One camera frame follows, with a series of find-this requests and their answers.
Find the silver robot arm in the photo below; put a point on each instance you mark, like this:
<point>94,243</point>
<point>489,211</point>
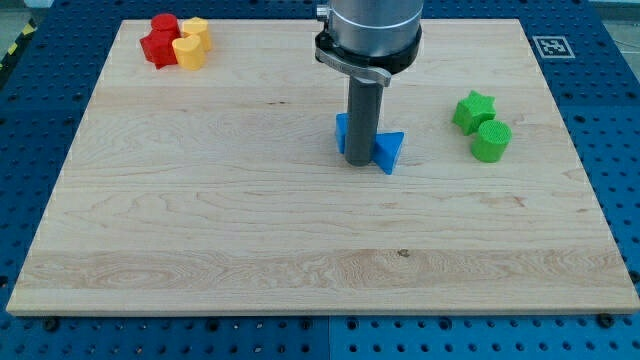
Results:
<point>370,40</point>

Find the blue triangle block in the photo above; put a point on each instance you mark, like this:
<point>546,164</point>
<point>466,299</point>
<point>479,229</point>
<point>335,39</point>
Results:
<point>387,149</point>

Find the blue cube block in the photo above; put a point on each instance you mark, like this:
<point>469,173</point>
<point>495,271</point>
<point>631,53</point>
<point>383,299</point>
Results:
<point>341,130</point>

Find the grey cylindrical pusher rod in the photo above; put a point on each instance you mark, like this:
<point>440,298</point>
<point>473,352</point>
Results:
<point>363,110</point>

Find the wooden board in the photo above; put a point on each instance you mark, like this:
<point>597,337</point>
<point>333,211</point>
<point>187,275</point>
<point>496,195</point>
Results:
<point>221,191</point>

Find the green star block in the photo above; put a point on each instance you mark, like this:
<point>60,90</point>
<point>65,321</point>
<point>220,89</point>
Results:
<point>472,111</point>

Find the green cylinder block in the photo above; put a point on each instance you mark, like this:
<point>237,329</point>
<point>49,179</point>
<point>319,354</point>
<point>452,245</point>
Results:
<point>492,139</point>

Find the yellow heart block front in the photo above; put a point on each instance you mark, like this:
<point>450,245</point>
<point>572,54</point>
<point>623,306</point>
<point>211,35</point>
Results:
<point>189,52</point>

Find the yellow heart block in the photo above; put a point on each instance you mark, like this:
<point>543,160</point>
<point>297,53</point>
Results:
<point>189,52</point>
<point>200,27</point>

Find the yellow heart block rear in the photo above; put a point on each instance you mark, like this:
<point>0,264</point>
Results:
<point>200,27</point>

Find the red star block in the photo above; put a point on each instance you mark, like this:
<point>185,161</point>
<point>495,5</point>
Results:
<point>158,49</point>

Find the red cylinder block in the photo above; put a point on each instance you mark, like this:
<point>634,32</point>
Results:
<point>166,24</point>

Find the white fiducial marker tag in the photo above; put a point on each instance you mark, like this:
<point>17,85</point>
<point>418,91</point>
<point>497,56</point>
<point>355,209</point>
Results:
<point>553,47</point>

